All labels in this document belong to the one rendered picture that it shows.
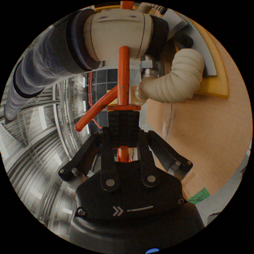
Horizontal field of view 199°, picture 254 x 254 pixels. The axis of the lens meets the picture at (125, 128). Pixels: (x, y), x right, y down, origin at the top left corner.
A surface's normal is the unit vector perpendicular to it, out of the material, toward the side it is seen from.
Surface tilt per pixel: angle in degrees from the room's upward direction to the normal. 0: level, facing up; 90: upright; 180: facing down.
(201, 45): 1
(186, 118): 1
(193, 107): 1
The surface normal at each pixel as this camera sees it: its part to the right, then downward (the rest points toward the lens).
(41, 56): -0.01, 0.86
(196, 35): -1.00, 0.01
